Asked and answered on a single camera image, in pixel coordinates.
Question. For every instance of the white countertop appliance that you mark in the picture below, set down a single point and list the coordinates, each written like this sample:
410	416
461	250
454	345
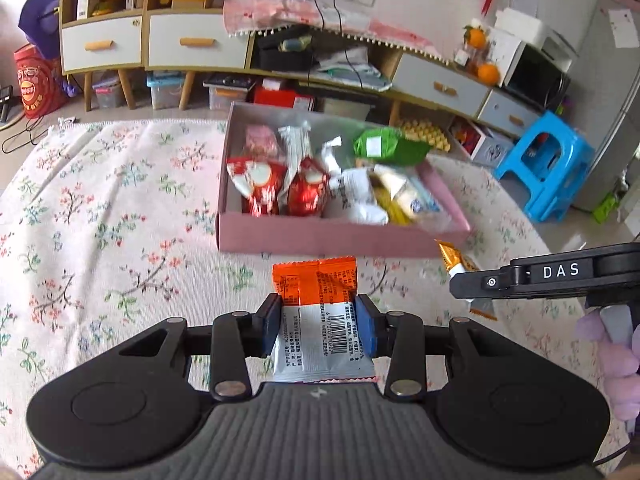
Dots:
560	50

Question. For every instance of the white printed box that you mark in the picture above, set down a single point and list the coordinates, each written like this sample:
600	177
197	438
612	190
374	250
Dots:
485	142

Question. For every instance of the green snack packet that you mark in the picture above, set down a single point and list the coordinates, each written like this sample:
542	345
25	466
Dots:
390	146

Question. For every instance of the orange and silver snack packet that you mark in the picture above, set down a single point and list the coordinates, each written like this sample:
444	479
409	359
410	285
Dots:
320	310

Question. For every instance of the pink speckled snack packet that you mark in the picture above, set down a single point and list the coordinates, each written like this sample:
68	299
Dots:
261	141

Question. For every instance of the narrow orange snack packet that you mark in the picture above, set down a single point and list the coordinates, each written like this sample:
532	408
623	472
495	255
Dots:
457	260

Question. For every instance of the clear storage bin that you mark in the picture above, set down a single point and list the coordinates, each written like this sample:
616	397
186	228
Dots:
165	91
107	91
227	92

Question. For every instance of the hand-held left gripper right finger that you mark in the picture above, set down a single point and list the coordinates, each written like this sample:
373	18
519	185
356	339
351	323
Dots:
366	325

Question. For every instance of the yellow egg tray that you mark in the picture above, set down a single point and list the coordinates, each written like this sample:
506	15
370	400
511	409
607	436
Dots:
425	135

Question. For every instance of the black microwave oven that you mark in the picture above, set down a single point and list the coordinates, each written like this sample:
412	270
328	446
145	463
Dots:
537	77

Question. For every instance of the red box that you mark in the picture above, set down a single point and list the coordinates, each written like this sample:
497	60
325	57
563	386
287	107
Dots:
282	96

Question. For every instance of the black floor device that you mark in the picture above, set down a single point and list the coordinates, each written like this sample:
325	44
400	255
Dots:
6	102

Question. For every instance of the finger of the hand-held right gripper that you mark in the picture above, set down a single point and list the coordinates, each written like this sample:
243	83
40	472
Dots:
480	284

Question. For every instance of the pink floral cloth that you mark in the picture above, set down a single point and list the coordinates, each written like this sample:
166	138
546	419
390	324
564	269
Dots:
300	15

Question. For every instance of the long silver snack packet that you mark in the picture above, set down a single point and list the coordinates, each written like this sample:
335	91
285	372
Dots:
295	145

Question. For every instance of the red printed bag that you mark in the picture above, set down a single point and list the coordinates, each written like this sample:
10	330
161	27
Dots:
40	82

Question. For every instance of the floral tablecloth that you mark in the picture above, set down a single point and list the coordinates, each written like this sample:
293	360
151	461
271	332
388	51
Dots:
110	210

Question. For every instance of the purple hat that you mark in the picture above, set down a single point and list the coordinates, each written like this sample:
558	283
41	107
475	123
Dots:
40	15

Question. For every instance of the wooden TV cabinet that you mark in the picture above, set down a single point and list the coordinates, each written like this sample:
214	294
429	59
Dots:
225	67

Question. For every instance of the black bag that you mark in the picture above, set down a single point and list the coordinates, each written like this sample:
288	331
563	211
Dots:
282	55

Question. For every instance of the white cabinet drawer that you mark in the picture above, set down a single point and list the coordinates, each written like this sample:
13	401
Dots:
510	112
102	45
440	82
197	40

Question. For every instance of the grey refrigerator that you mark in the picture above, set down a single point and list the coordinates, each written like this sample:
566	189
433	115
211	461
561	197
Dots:
610	110

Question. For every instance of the pink cardboard box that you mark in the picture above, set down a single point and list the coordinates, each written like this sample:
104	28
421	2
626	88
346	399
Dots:
325	240

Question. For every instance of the clear rice cracker packet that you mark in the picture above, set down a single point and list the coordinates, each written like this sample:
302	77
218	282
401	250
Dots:
407	195

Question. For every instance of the red snack packet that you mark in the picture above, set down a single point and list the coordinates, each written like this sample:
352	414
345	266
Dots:
307	190
257	185

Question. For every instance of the white panda print packet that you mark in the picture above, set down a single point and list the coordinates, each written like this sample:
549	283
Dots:
357	195

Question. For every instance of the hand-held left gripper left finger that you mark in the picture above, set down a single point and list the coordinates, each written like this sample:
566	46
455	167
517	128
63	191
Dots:
272	325

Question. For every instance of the pile of papers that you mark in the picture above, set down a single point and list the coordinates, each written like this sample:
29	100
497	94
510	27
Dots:
352	70

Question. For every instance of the yellow snack packet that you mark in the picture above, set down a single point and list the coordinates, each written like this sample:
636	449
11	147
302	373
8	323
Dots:
387	207

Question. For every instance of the blue plastic stool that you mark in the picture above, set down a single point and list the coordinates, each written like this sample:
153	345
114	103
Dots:
545	165

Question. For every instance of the orange fruit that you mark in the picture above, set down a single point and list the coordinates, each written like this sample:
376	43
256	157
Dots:
489	74
476	38

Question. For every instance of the small silver snack packet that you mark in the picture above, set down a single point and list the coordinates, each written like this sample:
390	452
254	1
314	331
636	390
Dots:
332	155

